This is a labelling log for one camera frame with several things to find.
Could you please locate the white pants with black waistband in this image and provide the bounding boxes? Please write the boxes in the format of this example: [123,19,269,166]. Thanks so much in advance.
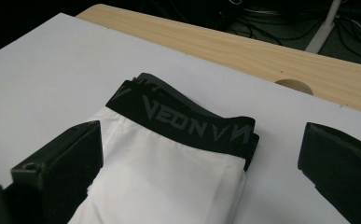
[67,72,260,224]

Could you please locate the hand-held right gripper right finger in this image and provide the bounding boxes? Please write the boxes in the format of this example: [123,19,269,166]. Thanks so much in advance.
[298,121,361,224]

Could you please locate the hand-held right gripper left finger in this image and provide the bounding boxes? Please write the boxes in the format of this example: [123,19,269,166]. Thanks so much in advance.
[11,120,104,224]

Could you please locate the wooden table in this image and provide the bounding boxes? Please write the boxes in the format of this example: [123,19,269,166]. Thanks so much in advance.
[75,3,361,118]

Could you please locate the white metal stand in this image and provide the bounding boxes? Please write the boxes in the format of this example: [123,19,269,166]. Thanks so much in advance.
[304,0,344,54]

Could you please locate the black floor cable bundle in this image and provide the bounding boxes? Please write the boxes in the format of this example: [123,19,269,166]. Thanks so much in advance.
[228,0,361,60]

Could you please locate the white board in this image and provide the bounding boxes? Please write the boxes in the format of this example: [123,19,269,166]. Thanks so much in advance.
[0,12,361,224]

